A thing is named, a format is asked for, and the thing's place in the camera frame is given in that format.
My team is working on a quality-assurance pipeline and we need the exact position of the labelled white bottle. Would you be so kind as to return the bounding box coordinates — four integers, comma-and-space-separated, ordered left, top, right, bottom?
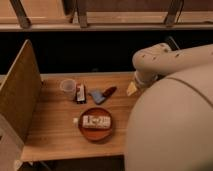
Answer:
73, 115, 111, 129

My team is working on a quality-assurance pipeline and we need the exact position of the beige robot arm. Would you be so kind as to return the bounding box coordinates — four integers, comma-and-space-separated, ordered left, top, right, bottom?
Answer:
124, 43, 213, 171

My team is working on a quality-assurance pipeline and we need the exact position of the round red-brown plate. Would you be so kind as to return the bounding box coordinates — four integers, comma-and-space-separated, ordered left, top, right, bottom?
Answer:
78, 107, 113, 142

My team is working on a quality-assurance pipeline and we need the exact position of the left cork divider panel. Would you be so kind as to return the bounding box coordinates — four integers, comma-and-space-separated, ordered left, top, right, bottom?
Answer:
0, 39, 42, 142

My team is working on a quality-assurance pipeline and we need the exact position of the wooden shelf rail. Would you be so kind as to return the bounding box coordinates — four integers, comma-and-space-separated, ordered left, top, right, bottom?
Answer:
0, 0, 213, 31

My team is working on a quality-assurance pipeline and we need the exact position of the clear plastic cup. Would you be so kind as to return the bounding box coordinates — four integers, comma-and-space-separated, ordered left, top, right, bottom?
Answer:
60, 79, 77, 101

